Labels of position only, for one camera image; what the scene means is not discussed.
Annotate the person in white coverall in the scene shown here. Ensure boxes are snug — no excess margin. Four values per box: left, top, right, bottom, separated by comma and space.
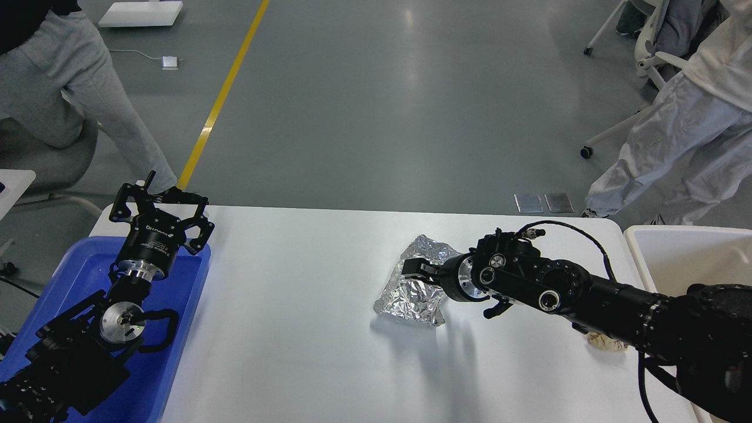
582, 1, 751, 225

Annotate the crumpled brown paper ball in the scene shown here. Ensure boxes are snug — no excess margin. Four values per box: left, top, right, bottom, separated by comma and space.
585, 332, 629, 353

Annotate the aluminium foil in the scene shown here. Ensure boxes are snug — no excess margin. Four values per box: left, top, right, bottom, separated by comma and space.
372, 234, 460, 327

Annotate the beige plastic bin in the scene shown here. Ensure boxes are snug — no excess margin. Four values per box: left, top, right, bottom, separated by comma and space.
623, 226, 752, 423

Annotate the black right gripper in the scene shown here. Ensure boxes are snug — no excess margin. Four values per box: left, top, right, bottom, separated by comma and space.
402, 253, 478, 302

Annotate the left metal floor plate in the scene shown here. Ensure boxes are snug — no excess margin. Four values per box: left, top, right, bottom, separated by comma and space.
515, 193, 543, 214

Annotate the white office chair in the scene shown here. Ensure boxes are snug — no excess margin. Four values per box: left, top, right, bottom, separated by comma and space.
580, 0, 729, 160

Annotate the metal floor plate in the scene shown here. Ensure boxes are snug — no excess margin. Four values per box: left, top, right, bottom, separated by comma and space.
515, 193, 543, 214
543, 193, 575, 213

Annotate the grey office chair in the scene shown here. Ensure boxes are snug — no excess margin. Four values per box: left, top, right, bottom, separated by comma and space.
1, 118, 102, 217

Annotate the white side table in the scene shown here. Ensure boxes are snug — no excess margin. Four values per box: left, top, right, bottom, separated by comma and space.
0, 169, 36, 220

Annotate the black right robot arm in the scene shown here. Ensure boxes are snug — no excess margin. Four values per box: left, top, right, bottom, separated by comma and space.
402, 221, 751, 422

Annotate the right metal floor plate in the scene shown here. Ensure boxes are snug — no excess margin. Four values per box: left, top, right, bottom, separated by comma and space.
543, 193, 575, 213

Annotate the blue plastic bin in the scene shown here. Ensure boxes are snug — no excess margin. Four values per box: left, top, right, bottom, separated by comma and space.
1, 236, 212, 422

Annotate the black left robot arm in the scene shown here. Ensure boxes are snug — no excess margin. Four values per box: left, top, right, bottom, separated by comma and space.
2, 171, 214, 422

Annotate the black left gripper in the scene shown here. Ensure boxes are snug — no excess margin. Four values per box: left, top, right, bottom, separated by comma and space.
109, 171, 214, 280

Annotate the white power adapter with cable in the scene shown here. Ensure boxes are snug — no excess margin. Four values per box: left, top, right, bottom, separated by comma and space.
108, 48, 181, 71

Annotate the person in grey trousers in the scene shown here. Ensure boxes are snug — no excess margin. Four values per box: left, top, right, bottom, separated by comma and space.
1, 1, 177, 198

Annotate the white flat board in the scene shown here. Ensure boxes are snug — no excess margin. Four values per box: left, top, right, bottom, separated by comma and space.
98, 1, 183, 28

